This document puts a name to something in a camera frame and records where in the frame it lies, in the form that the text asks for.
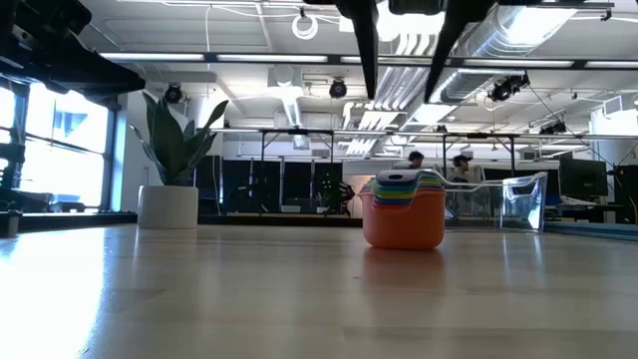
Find small background plant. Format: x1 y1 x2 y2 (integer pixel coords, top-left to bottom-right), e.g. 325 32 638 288
316 188 341 214

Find white cable coil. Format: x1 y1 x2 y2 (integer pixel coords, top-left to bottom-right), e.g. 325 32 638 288
291 13 320 41

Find black background table frame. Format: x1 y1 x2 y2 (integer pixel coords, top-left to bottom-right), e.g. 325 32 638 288
441 132 517 179
258 128 336 216

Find blue measuring cup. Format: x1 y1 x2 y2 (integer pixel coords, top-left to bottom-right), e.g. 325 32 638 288
371 196 445 205

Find silver ventilation duct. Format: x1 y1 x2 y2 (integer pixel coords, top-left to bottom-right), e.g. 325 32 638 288
438 4 579 105

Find green measuring cup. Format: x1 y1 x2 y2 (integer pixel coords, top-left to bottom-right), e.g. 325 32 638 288
363 184 445 194

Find large bright window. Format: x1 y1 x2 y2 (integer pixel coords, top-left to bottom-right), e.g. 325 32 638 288
0 82 121 210

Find red measuring cup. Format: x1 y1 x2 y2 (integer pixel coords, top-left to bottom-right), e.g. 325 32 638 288
372 202 444 210

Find white ceiling duct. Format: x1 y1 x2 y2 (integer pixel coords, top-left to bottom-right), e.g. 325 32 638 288
266 64 306 129

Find person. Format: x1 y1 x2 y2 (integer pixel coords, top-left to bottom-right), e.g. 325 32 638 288
392 151 440 174
447 154 487 183

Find purple measuring cup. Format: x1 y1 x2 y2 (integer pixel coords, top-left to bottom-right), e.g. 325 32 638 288
376 169 443 184

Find clear plastic basket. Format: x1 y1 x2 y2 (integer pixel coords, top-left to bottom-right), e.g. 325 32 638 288
428 169 548 234

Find white plant pot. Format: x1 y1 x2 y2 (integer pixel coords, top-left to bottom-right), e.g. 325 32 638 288
137 184 199 230

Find black beam with light strips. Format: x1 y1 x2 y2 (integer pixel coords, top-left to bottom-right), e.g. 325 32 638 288
99 51 638 71

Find teal measuring cup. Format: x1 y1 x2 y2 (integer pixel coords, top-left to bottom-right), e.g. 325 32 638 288
368 179 444 188

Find orange measuring cup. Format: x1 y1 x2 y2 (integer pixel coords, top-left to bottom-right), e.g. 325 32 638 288
358 188 448 250

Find yellow measuring cup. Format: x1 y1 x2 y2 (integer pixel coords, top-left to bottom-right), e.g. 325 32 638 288
361 190 445 199

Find black partition panels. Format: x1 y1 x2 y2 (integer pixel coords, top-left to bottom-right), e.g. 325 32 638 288
196 155 345 215

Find green succulent plant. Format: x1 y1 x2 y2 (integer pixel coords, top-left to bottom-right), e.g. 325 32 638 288
130 91 230 188

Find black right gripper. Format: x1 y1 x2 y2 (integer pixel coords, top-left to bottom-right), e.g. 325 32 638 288
334 0 497 104

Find black monitor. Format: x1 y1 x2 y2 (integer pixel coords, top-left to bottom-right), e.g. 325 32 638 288
557 158 609 198

